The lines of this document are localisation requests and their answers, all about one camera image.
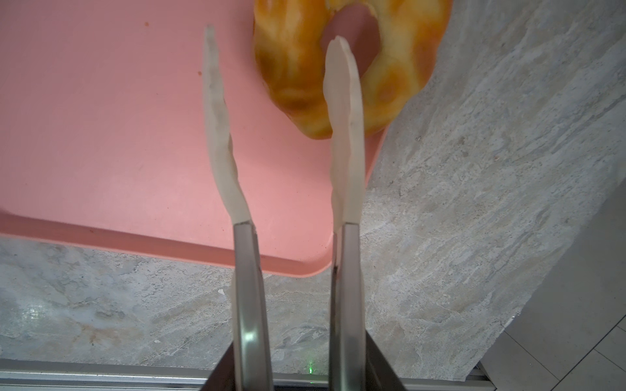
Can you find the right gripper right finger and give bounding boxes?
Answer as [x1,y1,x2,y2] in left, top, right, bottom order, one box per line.
[365,332,406,391]

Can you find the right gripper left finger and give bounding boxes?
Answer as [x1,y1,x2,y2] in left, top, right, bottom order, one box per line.
[201,343,236,391]

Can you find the white food tongs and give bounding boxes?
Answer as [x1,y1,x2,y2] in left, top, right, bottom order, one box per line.
[202,27,366,390]

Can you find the braided orange pretzel bread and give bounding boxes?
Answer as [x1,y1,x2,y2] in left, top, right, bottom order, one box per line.
[253,0,453,139]

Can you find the pink tray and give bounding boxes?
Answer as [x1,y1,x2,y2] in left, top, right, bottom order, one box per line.
[0,0,387,279]

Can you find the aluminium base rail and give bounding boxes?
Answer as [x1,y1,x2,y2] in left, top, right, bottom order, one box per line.
[1,358,497,390]

